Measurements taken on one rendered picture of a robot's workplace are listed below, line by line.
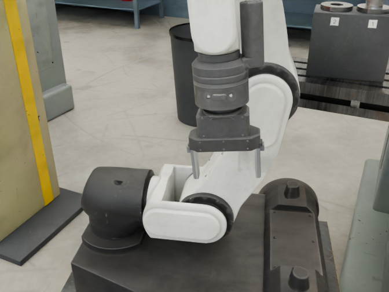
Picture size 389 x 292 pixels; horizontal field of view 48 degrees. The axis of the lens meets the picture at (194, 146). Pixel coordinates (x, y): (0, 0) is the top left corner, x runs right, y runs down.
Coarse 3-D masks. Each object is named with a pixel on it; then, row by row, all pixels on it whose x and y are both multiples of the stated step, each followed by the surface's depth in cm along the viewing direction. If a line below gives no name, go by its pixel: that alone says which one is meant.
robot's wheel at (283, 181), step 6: (276, 180) 139; (282, 180) 138; (288, 180) 137; (294, 180) 137; (264, 186) 141; (270, 186) 138; (306, 186) 137; (264, 192) 138; (312, 192) 136; (318, 204) 139; (318, 210) 137
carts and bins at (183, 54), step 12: (180, 24) 306; (180, 36) 308; (180, 48) 281; (192, 48) 276; (180, 60) 286; (192, 60) 280; (180, 72) 291; (192, 72) 284; (180, 84) 296; (192, 84) 289; (180, 96) 301; (192, 96) 294; (180, 108) 307; (192, 108) 299; (180, 120) 313; (192, 120) 304
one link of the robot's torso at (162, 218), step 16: (160, 176) 113; (176, 176) 120; (160, 192) 107; (176, 192) 122; (160, 208) 104; (176, 208) 104; (192, 208) 103; (208, 208) 102; (144, 224) 107; (160, 224) 106; (176, 224) 105; (192, 224) 104; (208, 224) 103; (224, 224) 104; (192, 240) 108; (208, 240) 107
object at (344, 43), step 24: (312, 24) 124; (336, 24) 122; (360, 24) 120; (384, 24) 119; (312, 48) 127; (336, 48) 125; (360, 48) 123; (384, 48) 121; (312, 72) 130; (336, 72) 128; (360, 72) 126; (384, 72) 124
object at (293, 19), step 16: (64, 0) 596; (80, 0) 596; (96, 0) 596; (112, 0) 596; (128, 0) 589; (144, 0) 596; (160, 0) 591; (160, 16) 602; (288, 16) 508; (304, 16) 508
